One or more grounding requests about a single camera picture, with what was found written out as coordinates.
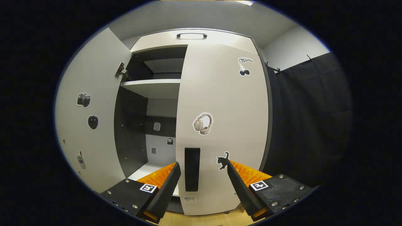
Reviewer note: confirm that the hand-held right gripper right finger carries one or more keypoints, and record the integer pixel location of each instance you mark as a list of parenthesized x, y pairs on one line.
[(242, 191)]

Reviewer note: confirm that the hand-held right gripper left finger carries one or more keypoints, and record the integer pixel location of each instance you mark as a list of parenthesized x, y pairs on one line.
[(166, 191)]

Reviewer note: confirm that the white cabinet door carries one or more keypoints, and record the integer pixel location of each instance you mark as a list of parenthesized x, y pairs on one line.
[(220, 94), (94, 69)]

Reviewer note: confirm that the white shoe cabinet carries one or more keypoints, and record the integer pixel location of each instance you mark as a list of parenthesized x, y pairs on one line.
[(154, 88)]

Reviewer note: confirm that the black backdrop cloth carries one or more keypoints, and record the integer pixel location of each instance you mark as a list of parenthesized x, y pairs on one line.
[(314, 125)]

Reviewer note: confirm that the row of black cloth clips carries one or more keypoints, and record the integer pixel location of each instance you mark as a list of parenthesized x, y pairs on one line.
[(278, 71)]

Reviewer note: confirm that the rectangular ceiling light panel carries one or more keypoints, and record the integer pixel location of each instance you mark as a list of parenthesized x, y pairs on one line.
[(245, 2)]

